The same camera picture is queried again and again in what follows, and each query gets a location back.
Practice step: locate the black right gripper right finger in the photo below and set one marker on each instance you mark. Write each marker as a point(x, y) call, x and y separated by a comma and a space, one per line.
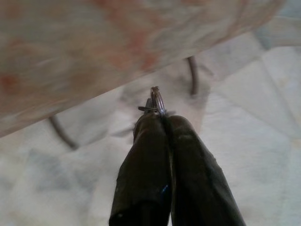
point(195, 179)

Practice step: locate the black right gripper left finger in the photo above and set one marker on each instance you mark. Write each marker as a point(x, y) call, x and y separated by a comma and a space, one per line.
point(145, 164)

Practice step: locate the floral tablecloth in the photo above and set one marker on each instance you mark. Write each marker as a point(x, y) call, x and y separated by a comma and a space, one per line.
point(94, 47)

